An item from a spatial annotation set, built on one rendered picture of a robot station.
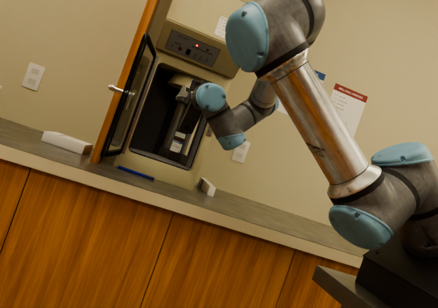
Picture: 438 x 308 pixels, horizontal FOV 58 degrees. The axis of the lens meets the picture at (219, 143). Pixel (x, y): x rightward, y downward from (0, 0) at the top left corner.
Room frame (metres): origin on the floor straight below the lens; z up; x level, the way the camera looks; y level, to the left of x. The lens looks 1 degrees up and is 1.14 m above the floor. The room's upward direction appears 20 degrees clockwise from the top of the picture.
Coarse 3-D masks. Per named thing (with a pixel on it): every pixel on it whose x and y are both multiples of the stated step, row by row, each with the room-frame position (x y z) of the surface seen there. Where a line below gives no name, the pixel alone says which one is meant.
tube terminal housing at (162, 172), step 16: (176, 0) 1.49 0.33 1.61; (192, 0) 1.50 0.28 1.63; (208, 0) 1.52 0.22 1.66; (224, 0) 1.53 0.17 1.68; (176, 16) 1.50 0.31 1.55; (192, 16) 1.51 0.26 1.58; (208, 16) 1.52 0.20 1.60; (224, 16) 1.54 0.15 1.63; (160, 32) 1.56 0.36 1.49; (208, 32) 1.53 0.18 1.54; (160, 64) 1.56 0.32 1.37; (176, 64) 1.51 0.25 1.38; (192, 64) 1.52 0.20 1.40; (208, 80) 1.54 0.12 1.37; (224, 80) 1.56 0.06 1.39; (128, 144) 1.49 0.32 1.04; (208, 144) 1.56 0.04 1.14; (128, 160) 1.50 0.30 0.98; (144, 160) 1.51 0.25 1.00; (160, 176) 1.53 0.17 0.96; (176, 176) 1.54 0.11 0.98; (192, 176) 1.56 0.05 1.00
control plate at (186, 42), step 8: (176, 32) 1.41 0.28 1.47; (168, 40) 1.44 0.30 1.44; (176, 40) 1.44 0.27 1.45; (184, 40) 1.43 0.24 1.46; (192, 40) 1.43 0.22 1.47; (168, 48) 1.46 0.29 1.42; (176, 48) 1.46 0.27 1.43; (184, 48) 1.46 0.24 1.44; (192, 48) 1.45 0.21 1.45; (200, 48) 1.45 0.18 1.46; (208, 48) 1.45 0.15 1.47; (216, 48) 1.45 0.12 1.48; (184, 56) 1.48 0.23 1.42; (192, 56) 1.48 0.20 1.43; (208, 56) 1.47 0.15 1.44; (216, 56) 1.47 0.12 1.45; (208, 64) 1.50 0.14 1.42
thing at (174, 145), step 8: (184, 104) 1.34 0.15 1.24; (176, 112) 1.35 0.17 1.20; (184, 112) 1.34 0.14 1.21; (176, 120) 1.34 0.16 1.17; (168, 128) 1.37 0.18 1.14; (176, 128) 1.34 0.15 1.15; (168, 136) 1.35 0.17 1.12; (176, 136) 1.33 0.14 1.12; (184, 136) 1.34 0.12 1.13; (192, 136) 1.36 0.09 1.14; (168, 144) 1.34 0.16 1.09; (176, 144) 1.33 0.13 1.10; (184, 144) 1.34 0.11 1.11; (184, 152) 1.35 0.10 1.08
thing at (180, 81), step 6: (180, 72) 1.58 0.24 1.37; (174, 78) 1.57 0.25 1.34; (180, 78) 1.56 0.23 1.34; (186, 78) 1.55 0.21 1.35; (192, 78) 1.56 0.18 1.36; (198, 78) 1.57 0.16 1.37; (174, 84) 1.67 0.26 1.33; (180, 84) 1.54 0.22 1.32; (186, 84) 1.54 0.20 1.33; (186, 90) 1.71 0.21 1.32
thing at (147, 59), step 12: (144, 36) 1.17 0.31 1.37; (144, 60) 1.28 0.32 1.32; (144, 72) 1.36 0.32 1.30; (132, 84) 1.23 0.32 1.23; (144, 84) 1.45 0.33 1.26; (132, 108) 1.39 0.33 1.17; (120, 120) 1.25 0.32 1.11; (108, 132) 1.17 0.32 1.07; (120, 132) 1.32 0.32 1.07; (120, 144) 1.39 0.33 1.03
